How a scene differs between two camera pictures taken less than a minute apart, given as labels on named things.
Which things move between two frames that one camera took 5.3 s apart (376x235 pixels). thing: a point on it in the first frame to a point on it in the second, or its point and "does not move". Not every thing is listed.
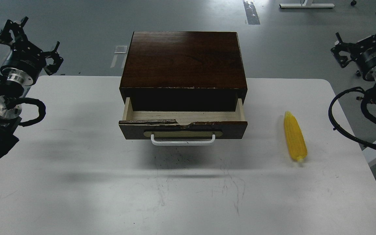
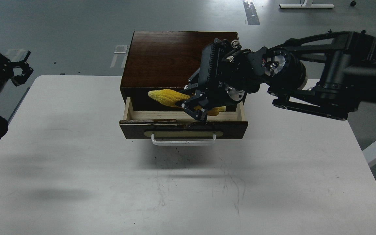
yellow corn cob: x=295 y=136 to x=171 y=98
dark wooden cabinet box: x=184 y=71 does not move
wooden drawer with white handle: x=182 y=127 does not move
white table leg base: x=306 y=4 does not move
